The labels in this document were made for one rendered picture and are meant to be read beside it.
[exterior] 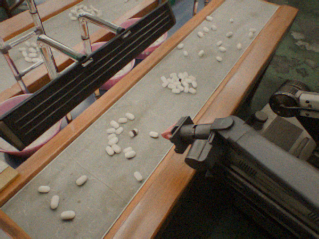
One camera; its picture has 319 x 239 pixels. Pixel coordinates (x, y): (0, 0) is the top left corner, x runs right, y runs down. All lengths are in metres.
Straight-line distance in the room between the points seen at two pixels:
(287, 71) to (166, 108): 1.84
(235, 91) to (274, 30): 0.57
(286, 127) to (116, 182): 0.98
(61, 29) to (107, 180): 0.90
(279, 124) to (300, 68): 1.38
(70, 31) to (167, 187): 0.99
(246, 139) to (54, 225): 0.58
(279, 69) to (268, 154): 2.18
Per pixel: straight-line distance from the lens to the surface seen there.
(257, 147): 0.55
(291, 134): 1.47
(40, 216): 0.86
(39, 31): 1.07
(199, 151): 0.62
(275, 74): 2.60
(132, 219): 0.77
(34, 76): 1.19
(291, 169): 0.49
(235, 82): 1.16
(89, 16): 0.80
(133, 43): 0.75
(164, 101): 1.05
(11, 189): 0.90
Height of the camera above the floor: 1.51
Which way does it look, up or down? 51 degrees down
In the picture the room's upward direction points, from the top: 5 degrees clockwise
